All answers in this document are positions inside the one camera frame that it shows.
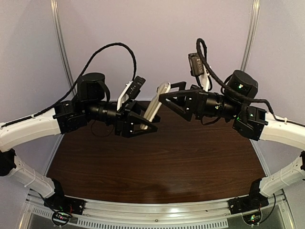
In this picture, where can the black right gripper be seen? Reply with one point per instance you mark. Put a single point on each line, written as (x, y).
(195, 104)

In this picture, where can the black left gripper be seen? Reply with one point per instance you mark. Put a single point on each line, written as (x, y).
(124, 120)

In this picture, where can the white remote control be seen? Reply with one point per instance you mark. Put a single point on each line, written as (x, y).
(155, 104)

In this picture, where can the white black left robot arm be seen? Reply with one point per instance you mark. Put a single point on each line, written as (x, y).
(62, 118)

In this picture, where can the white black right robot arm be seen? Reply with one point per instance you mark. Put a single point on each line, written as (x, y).
(250, 122)

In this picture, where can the left circuit board with LEDs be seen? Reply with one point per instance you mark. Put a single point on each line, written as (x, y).
(60, 218)

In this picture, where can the circuit board with leds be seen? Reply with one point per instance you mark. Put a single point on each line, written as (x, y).
(252, 218)
(60, 218)

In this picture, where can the right circuit board with LEDs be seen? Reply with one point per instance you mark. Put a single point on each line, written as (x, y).
(252, 218)

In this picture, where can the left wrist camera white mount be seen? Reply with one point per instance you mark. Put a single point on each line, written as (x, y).
(131, 91)

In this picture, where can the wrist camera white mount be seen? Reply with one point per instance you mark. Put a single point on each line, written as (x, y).
(199, 72)
(131, 91)

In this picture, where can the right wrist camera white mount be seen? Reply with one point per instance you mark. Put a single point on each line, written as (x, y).
(199, 72)

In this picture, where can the aluminium front rail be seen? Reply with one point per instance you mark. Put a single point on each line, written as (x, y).
(197, 215)

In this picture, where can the right aluminium frame post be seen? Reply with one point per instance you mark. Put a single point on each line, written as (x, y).
(254, 17)

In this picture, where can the aluminium frame post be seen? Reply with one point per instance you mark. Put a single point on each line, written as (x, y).
(254, 17)
(60, 40)

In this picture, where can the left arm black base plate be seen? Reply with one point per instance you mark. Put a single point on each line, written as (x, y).
(66, 204)

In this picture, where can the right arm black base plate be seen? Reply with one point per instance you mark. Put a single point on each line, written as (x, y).
(247, 203)

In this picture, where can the left aluminium frame post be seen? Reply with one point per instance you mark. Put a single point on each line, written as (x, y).
(60, 40)

